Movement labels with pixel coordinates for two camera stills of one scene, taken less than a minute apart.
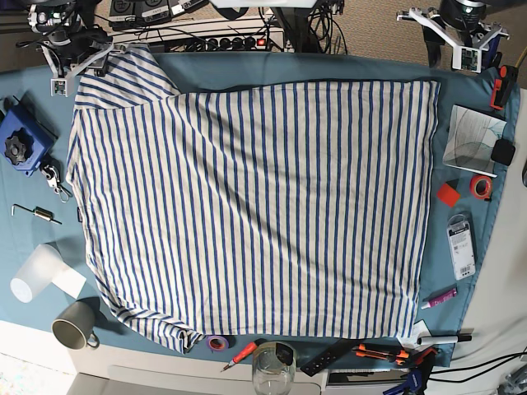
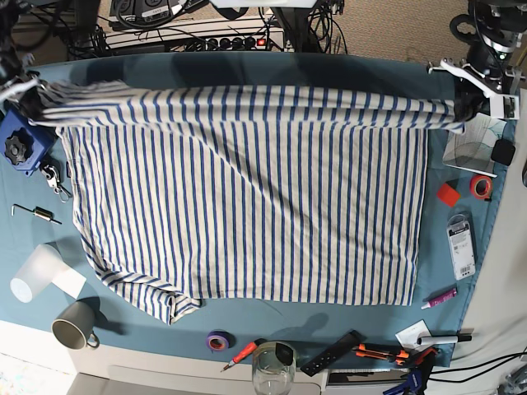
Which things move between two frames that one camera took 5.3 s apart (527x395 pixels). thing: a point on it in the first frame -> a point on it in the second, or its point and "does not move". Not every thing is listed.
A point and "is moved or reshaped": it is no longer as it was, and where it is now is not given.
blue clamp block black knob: x=25 y=139 does not move
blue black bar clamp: x=417 y=374 does not move
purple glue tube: x=450 y=294 does not move
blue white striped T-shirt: x=293 y=210 is moved or reshaped
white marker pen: x=444 y=339 does not move
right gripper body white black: x=472 y=50 -> x=473 y=85
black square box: x=502 y=152 does not move
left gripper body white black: x=71 y=57 -> x=29 y=91
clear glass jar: x=273 y=368 does not move
